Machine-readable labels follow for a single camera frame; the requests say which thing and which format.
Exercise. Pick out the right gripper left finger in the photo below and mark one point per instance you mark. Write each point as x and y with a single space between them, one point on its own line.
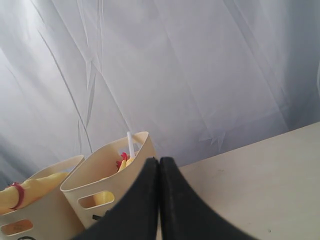
135 216

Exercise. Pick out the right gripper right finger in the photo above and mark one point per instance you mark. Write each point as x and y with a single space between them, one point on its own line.
183 213

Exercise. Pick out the headless yellow chicken body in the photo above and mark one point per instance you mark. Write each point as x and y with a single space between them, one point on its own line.
122 162

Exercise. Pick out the broken chicken head with tube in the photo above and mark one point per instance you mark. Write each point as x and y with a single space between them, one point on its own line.
131 149

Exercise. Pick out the whole yellow rubber chicken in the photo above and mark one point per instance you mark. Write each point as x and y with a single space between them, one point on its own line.
19 195

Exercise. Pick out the cream bin marked X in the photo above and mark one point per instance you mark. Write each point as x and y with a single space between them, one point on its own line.
96 185

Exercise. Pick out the cream bin marked O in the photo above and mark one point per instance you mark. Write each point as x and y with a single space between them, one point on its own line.
48 218

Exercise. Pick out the white backdrop curtain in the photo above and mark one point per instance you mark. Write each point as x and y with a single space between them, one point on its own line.
203 77

